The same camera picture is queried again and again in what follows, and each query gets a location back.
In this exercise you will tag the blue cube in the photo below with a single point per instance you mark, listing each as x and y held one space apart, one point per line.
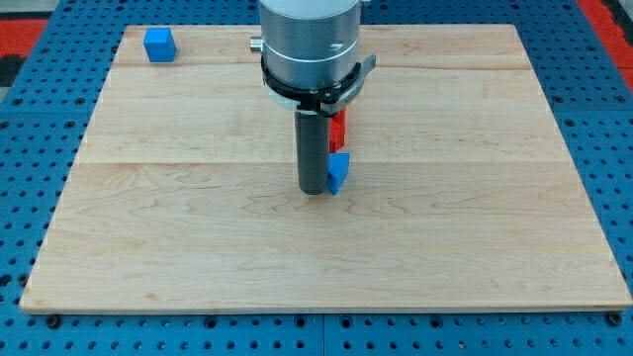
159 45

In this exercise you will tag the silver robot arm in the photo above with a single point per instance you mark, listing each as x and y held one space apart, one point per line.
309 44

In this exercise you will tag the blue triangle block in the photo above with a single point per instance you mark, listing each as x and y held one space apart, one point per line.
338 166

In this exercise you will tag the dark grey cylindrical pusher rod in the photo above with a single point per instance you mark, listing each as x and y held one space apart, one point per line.
312 140

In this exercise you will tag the red block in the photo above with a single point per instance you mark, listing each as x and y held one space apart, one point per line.
337 131

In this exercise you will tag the wooden board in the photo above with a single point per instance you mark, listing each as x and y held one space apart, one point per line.
461 194

